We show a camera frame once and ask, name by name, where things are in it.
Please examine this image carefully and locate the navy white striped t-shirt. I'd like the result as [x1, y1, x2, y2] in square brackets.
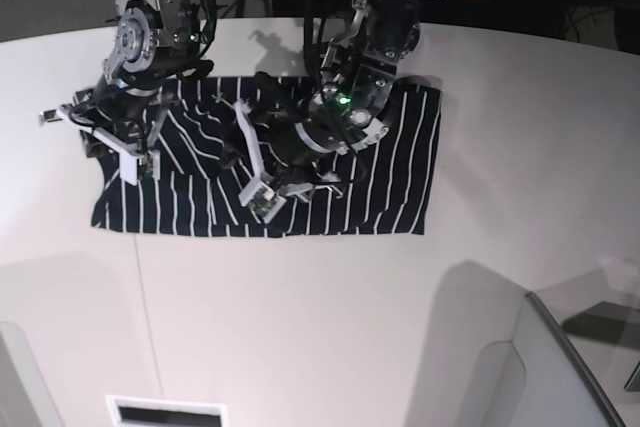
[91, 77, 440, 238]

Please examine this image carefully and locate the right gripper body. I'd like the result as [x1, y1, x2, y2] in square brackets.
[38, 91, 177, 140]

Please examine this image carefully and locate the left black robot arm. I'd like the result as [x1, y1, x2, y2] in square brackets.
[229, 0, 423, 216]

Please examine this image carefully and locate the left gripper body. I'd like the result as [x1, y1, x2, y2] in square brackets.
[221, 116, 348, 193]

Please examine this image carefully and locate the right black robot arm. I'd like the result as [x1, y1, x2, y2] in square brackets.
[39, 0, 217, 158]

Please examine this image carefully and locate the white slotted panel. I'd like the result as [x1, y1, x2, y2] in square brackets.
[105, 395, 229, 427]

